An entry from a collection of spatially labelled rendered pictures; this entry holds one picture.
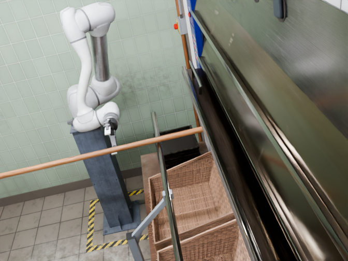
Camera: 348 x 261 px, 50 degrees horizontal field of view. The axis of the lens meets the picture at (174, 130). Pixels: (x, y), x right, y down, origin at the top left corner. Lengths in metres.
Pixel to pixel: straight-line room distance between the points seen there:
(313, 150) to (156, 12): 2.26
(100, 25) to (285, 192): 1.53
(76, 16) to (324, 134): 1.68
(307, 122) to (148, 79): 2.37
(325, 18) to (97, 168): 2.34
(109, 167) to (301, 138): 2.10
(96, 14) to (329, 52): 1.71
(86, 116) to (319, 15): 1.78
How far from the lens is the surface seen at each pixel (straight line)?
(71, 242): 3.32
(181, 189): 2.54
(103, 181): 2.92
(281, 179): 1.15
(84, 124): 2.31
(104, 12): 2.27
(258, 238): 1.16
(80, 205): 3.59
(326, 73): 0.72
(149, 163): 2.83
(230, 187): 1.27
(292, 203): 1.10
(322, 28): 0.71
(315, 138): 0.85
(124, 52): 3.04
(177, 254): 1.45
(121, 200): 3.05
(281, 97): 0.99
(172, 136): 1.96
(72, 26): 2.21
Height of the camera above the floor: 2.31
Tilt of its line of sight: 34 degrees down
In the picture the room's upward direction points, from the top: 12 degrees counter-clockwise
